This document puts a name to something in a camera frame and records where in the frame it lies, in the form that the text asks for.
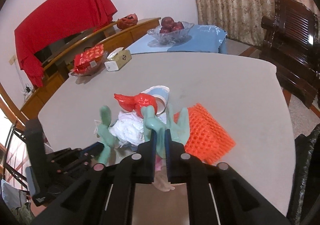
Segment green rubber glove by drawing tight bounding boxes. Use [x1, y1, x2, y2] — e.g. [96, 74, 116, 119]
[97, 105, 118, 165]
[141, 104, 190, 159]

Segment white plastic bag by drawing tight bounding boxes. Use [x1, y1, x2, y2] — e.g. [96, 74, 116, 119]
[108, 111, 145, 146]

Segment red plastic bag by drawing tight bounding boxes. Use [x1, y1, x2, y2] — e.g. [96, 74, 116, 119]
[114, 93, 158, 118]

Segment black trash bag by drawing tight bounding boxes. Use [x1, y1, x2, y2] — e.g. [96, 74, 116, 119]
[286, 125, 319, 224]

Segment orange plastic mesh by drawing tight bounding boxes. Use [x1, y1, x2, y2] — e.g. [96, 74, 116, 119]
[184, 103, 235, 165]

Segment glass snack dish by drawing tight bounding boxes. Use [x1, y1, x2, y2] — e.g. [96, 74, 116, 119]
[69, 50, 106, 77]

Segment wooden cabinet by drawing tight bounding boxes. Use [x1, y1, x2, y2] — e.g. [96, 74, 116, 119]
[21, 18, 160, 119]

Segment red snack package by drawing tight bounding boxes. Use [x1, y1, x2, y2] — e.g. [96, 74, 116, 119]
[73, 44, 105, 75]

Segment tissue box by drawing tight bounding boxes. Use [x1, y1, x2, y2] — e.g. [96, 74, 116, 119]
[104, 48, 132, 72]

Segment light blue table mat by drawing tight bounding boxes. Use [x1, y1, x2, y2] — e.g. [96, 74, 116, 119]
[128, 25, 227, 55]

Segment glass fruit bowl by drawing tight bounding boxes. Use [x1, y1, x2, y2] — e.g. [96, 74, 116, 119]
[147, 22, 195, 45]

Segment red cloth cover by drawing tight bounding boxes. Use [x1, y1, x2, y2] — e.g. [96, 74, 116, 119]
[14, 0, 117, 88]

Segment dark wooden chair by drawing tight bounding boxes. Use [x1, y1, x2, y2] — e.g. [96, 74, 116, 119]
[259, 0, 319, 108]

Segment red pumpkin ornament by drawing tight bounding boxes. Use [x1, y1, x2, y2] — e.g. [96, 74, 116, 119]
[117, 13, 138, 30]

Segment red apples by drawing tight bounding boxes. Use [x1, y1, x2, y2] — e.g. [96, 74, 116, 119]
[159, 17, 184, 33]

